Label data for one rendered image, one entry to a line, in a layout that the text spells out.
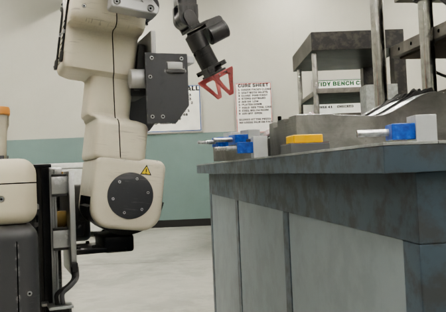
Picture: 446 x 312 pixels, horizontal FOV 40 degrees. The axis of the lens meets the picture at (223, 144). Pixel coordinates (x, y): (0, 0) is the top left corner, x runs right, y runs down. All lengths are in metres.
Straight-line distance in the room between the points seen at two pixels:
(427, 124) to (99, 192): 0.71
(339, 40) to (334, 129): 4.77
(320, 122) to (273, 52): 7.52
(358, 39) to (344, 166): 5.33
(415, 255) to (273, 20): 8.26
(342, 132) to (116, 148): 0.51
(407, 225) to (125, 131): 0.76
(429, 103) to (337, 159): 0.61
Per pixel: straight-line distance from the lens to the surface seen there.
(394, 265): 0.90
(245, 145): 1.55
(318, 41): 6.13
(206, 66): 1.81
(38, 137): 9.03
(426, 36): 2.53
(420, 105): 1.50
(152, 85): 1.42
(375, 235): 0.95
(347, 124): 1.43
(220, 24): 1.84
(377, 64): 2.88
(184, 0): 1.82
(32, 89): 9.12
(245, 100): 8.76
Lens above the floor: 0.78
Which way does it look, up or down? 2 degrees up
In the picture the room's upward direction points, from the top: 2 degrees counter-clockwise
